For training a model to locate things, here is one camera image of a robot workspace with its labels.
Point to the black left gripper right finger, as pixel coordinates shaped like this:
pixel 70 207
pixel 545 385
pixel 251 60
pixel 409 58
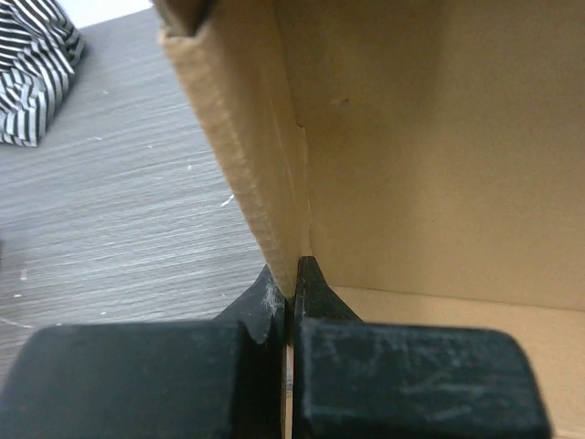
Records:
pixel 353 379

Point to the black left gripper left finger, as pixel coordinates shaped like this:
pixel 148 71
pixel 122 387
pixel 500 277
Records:
pixel 213 378

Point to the brown cardboard box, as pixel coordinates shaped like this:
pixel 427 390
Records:
pixel 428 154

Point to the black white striped cloth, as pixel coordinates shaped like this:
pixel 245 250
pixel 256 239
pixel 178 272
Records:
pixel 40 51

